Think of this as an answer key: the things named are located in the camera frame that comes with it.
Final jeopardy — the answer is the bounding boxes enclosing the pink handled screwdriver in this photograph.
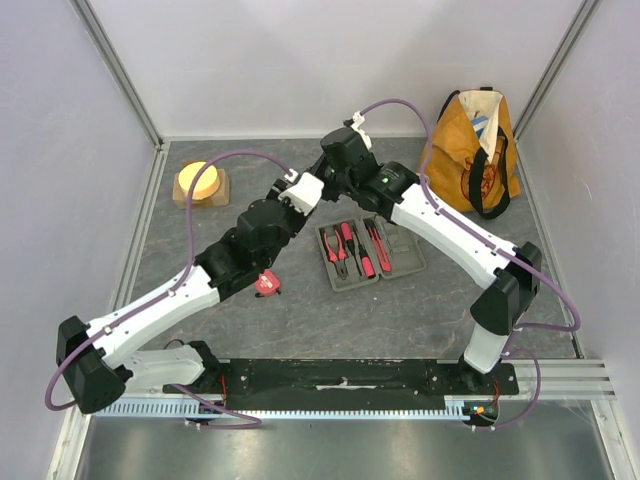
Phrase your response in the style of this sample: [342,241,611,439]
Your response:
[353,229,376,279]
[340,222,356,256]

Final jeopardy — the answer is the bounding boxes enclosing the grey plastic tool case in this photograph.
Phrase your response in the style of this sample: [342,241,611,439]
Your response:
[315,214,426,292]

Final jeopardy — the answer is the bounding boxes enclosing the pink handled pliers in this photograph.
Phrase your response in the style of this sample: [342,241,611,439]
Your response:
[322,229,349,280]

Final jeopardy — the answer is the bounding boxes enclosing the pink tape measure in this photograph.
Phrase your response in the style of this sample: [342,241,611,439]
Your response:
[254,269,281,298]

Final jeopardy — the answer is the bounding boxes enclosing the pink utility knife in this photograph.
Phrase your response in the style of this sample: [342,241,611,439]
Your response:
[364,219,392,273]

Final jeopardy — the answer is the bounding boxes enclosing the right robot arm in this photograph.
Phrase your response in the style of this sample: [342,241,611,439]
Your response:
[310,127,542,394]

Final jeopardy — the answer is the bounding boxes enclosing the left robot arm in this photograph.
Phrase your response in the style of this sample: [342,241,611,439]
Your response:
[45,171,324,414]

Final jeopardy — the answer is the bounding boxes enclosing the yellow round sponge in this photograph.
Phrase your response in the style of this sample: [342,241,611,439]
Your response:
[178,161,221,201]

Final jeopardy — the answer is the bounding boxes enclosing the yellow tote bag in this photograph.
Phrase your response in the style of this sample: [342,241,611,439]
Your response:
[422,87,521,220]

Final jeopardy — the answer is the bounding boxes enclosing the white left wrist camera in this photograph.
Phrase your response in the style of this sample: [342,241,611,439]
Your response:
[278,169,324,217]

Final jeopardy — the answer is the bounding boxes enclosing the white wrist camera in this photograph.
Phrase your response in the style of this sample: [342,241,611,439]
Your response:
[278,169,324,217]
[343,111,372,150]

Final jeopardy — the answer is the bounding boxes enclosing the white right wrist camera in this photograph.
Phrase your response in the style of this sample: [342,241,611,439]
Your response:
[343,111,372,150]

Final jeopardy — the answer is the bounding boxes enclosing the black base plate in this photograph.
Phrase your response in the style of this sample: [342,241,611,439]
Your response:
[187,358,520,400]

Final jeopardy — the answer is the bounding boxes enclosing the grey cable duct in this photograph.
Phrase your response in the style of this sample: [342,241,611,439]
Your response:
[94,397,470,421]

